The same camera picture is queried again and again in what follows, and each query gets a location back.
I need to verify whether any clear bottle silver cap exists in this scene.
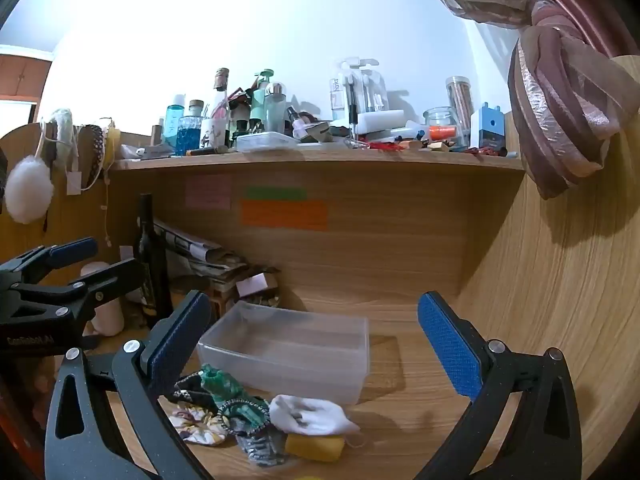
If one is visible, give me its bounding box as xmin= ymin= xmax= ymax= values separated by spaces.
xmin=263 ymin=82 xmax=288 ymax=133

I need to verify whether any orange sticky note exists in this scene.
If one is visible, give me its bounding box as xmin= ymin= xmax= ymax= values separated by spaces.
xmin=241 ymin=200 xmax=329 ymax=232

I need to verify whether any clear flat plastic case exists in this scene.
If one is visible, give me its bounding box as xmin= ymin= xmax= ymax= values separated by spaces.
xmin=236 ymin=131 xmax=299 ymax=153

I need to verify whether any wooden wall cabinet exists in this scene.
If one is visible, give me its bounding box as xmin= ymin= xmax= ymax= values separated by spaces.
xmin=0 ymin=45 xmax=53 ymax=101

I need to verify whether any blue liquid bottle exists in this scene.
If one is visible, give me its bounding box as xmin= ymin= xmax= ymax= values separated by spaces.
xmin=166 ymin=95 xmax=187 ymax=148

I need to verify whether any beige cylinder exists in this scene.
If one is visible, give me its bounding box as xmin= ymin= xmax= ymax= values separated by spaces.
xmin=80 ymin=262 xmax=126 ymax=336

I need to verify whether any green pump bottle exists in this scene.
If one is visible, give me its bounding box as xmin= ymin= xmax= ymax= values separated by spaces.
xmin=250 ymin=69 xmax=276 ymax=126

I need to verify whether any pink brown curtain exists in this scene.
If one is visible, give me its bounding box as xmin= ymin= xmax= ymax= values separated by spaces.
xmin=402 ymin=0 xmax=640 ymax=200

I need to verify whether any clear plastic box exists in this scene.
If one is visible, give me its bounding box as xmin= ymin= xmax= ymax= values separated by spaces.
xmin=196 ymin=301 xmax=371 ymax=407

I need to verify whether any white sock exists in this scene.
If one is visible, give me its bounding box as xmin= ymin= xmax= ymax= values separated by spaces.
xmin=269 ymin=394 xmax=361 ymax=437

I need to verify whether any yellow headband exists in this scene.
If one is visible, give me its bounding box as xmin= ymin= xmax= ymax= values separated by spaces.
xmin=102 ymin=117 xmax=123 ymax=166

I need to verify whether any round glass jar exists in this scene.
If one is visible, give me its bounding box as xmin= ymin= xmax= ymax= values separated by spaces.
xmin=423 ymin=106 xmax=460 ymax=143

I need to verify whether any dark wine bottle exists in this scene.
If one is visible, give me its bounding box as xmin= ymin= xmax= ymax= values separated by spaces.
xmin=136 ymin=193 xmax=173 ymax=331

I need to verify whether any black dotted headband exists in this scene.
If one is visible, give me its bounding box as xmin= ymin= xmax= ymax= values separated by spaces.
xmin=80 ymin=124 xmax=108 ymax=188

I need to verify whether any black rhinestone scrunchie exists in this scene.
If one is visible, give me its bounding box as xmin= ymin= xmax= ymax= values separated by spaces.
xmin=165 ymin=374 xmax=271 ymax=433

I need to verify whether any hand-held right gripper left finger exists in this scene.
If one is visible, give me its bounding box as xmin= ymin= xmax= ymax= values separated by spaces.
xmin=45 ymin=290 xmax=213 ymax=480

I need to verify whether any green sticky note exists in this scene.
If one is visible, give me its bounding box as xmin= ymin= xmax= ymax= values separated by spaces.
xmin=245 ymin=187 xmax=308 ymax=202

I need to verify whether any floral scrunchie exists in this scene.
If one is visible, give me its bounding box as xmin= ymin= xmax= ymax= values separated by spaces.
xmin=167 ymin=402 xmax=228 ymax=446

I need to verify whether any tall clear jar of sticks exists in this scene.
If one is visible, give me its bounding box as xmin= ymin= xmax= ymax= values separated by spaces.
xmin=445 ymin=76 xmax=475 ymax=146

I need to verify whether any grey patterned scrunchie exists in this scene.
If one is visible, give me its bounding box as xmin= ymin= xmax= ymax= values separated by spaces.
xmin=235 ymin=425 xmax=288 ymax=467

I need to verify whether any white pompom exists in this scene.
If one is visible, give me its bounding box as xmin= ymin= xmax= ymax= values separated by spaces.
xmin=4 ymin=156 xmax=55 ymax=224

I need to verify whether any white fluffy headband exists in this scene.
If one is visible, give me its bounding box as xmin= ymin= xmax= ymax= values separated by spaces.
xmin=40 ymin=107 xmax=78 ymax=168

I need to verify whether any yellow sponge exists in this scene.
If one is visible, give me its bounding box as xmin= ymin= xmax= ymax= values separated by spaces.
xmin=285 ymin=434 xmax=347 ymax=462

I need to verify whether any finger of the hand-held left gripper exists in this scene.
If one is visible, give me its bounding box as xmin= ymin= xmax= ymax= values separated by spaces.
xmin=0 ymin=237 xmax=99 ymax=287
xmin=10 ymin=258 xmax=147 ymax=328

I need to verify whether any clear bottle brown foil top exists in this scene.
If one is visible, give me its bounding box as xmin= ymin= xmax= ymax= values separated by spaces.
xmin=212 ymin=67 xmax=232 ymax=121

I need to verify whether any stack of newspapers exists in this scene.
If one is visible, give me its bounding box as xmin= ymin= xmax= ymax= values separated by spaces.
xmin=152 ymin=217 xmax=248 ymax=278

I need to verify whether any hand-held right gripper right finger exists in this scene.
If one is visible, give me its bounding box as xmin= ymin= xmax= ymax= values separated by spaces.
xmin=417 ymin=291 xmax=583 ymax=480

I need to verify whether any blue glass jar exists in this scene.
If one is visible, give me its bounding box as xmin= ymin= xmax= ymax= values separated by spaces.
xmin=176 ymin=115 xmax=203 ymax=157

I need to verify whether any wooden shelf board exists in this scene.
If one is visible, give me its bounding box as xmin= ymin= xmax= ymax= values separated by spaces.
xmin=107 ymin=147 xmax=526 ymax=176

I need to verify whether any small cardboard box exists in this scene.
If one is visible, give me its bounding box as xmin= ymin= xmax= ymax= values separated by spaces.
xmin=235 ymin=267 xmax=281 ymax=306

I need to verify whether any white foam block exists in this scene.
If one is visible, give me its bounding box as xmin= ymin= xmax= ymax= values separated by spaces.
xmin=357 ymin=109 xmax=407 ymax=136

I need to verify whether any blue white pencil sharpener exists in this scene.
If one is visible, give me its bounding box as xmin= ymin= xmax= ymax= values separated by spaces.
xmin=470 ymin=104 xmax=505 ymax=151

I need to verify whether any green scrunchie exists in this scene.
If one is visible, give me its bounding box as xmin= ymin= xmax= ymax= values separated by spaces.
xmin=200 ymin=364 xmax=247 ymax=407

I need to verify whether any pink sticky note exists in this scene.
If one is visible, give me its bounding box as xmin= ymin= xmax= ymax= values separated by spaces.
xmin=186 ymin=175 xmax=232 ymax=210

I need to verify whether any white printed mug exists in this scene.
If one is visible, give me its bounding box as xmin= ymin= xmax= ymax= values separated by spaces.
xmin=200 ymin=117 xmax=231 ymax=151

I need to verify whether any clear blister pack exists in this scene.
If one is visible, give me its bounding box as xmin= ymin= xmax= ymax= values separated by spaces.
xmin=359 ymin=56 xmax=388 ymax=113
xmin=330 ymin=60 xmax=361 ymax=125

